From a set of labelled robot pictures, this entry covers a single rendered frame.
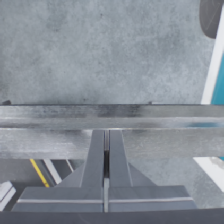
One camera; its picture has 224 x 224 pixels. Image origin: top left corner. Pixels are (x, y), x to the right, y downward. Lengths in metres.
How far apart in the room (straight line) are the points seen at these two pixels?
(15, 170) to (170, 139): 0.73
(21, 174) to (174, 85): 0.89
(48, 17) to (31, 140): 0.85
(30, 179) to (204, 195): 1.17
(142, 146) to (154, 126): 0.02
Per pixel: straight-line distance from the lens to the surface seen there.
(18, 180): 0.85
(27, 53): 1.01
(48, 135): 0.17
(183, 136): 0.18
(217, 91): 0.43
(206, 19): 0.90
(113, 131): 0.15
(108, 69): 0.91
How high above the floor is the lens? 0.91
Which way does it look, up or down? 74 degrees down
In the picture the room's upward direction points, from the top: 175 degrees clockwise
